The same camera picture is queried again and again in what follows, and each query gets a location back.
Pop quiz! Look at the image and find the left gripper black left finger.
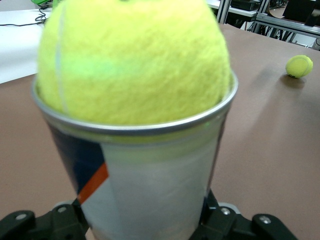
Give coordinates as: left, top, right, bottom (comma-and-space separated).
0, 198, 89, 240

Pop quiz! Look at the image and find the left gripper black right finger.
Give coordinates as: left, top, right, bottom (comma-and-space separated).
192, 191, 301, 240

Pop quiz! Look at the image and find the silver Wilson tennis ball can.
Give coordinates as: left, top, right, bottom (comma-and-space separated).
31, 71, 239, 240

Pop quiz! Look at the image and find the yellow tennis ball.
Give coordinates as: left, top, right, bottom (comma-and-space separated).
36, 0, 232, 126
285, 54, 314, 79

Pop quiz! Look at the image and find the brown table mat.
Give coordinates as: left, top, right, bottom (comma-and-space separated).
0, 23, 320, 240

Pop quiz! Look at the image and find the white side table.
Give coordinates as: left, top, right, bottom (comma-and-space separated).
0, 7, 57, 85

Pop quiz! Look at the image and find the black box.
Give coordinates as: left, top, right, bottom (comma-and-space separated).
283, 0, 320, 26

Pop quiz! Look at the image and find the thin black cable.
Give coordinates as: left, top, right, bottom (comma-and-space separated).
0, 6, 51, 27

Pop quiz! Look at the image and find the aluminium frame rack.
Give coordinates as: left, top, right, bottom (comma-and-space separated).
214, 0, 320, 41

